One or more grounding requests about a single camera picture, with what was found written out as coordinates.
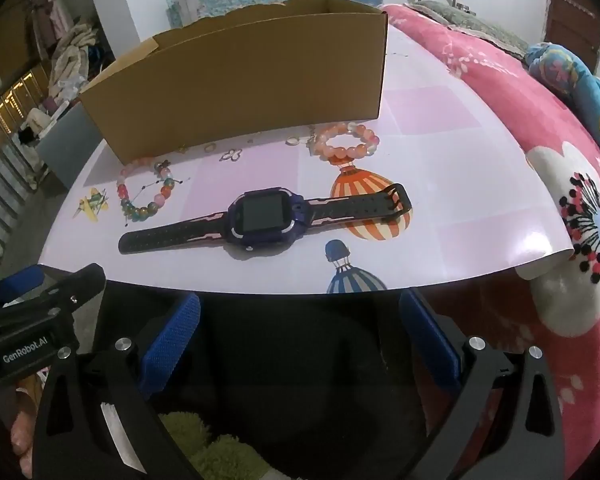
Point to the pile of clothes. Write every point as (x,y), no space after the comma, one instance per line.
(75,55)

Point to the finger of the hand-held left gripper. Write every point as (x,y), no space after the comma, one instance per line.
(75,290)
(15,282)

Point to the blue floral blanket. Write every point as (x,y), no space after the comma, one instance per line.
(570,72)

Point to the grey lace-edged cloth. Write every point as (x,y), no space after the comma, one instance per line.
(460,17)

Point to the pink floral blanket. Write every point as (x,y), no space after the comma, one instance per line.
(505,110)

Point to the silver butterfly charm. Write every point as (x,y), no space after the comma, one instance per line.
(231,154)

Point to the rolled printed sheet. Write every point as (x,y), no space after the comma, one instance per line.
(181,5)

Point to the grey storage box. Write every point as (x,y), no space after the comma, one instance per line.
(70,145)

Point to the brown door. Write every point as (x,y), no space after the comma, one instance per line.
(570,15)

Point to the person's left hand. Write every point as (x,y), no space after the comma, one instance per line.
(24,432)

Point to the metal railing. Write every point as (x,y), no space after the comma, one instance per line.
(0,160)

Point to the hanging pink clothes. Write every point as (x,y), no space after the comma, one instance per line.
(52,12)

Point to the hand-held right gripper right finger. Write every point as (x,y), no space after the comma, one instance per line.
(427,335)

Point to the purple black smartwatch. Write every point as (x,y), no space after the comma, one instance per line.
(260,215)

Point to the brown cardboard box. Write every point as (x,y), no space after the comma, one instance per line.
(240,85)

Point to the brown wooden cabinet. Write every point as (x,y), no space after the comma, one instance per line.
(10,40)

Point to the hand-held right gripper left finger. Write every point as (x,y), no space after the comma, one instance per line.
(172,340)

